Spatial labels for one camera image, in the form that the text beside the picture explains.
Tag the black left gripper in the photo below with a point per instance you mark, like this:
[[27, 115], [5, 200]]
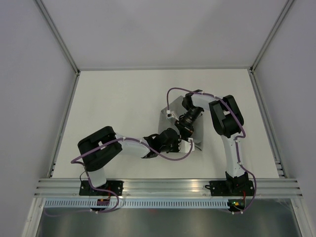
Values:
[[177, 141]]

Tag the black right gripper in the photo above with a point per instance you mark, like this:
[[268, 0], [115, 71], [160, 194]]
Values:
[[184, 130]]

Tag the grey cloth napkin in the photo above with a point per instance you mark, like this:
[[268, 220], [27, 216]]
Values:
[[180, 106]]

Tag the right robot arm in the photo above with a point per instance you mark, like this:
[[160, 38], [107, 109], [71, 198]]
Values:
[[228, 123]]

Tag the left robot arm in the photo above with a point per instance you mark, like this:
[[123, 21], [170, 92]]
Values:
[[99, 148]]

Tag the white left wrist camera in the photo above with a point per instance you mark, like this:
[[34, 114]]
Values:
[[187, 146]]

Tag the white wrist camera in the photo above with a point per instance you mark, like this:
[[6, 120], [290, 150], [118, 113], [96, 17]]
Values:
[[170, 114], [187, 146]]

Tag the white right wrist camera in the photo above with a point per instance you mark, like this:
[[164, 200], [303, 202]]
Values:
[[170, 114]]

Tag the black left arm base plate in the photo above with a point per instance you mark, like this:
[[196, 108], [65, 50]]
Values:
[[105, 190]]

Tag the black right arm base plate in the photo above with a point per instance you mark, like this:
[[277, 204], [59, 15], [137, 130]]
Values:
[[223, 189]]

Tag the right aluminium frame post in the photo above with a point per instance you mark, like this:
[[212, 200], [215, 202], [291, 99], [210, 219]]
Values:
[[272, 33]]

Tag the aluminium frame post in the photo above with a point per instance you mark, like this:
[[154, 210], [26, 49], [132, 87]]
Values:
[[272, 33], [56, 34]]

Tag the aluminium front rail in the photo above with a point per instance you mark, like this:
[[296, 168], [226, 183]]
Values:
[[166, 188]]

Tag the white slotted cable duct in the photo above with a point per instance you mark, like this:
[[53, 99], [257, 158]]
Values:
[[151, 203]]

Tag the left aluminium frame post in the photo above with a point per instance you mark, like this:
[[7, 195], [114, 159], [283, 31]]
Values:
[[56, 34]]

